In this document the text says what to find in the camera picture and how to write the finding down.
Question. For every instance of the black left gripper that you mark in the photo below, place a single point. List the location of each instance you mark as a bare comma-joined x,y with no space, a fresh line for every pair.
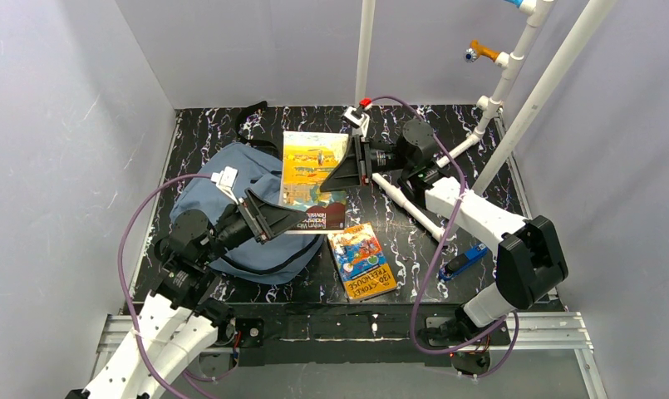
255,218

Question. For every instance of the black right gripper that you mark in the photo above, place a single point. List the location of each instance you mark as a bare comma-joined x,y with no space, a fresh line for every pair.
359,160

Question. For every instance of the beige paperback book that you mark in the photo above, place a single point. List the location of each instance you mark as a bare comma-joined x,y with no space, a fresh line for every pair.
308,159

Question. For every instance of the light blue student backpack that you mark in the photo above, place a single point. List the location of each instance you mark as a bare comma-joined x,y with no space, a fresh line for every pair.
274,262

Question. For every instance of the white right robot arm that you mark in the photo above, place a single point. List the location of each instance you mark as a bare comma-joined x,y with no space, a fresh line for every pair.
528,256

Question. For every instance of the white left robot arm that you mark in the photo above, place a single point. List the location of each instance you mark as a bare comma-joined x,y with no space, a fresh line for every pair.
176,322

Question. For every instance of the colourful blue storey book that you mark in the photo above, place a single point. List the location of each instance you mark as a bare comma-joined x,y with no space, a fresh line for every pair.
361,263

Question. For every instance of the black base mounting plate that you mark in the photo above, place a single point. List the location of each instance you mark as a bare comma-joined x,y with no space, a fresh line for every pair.
328,333

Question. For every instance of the orange blue pipe valve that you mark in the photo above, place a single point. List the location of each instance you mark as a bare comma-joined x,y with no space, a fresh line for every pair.
477,50

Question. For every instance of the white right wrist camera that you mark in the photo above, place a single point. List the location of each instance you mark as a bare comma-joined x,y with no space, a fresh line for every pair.
357,115

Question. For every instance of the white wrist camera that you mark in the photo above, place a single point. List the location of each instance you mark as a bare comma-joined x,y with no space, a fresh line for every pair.
357,115
224,182

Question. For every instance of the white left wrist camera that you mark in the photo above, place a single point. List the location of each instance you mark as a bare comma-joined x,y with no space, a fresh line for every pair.
224,182

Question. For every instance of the white pvc pipe frame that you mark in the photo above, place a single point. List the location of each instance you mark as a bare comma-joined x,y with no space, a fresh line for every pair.
537,11

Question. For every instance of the aluminium rail frame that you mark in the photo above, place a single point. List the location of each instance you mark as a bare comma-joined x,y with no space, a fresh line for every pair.
537,331

